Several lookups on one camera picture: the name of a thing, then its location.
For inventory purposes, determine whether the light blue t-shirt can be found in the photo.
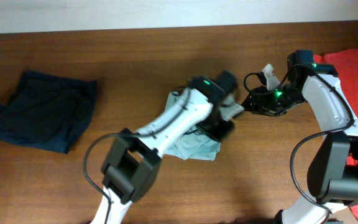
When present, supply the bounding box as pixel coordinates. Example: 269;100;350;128
162;90;222;161

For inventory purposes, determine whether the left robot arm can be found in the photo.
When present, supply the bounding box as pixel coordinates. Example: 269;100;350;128
92;77;237;223

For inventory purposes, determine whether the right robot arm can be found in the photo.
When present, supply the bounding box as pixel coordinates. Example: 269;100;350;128
242;62;358;223

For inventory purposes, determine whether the dark navy folded garment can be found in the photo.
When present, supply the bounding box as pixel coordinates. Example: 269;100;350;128
0;70;98;154

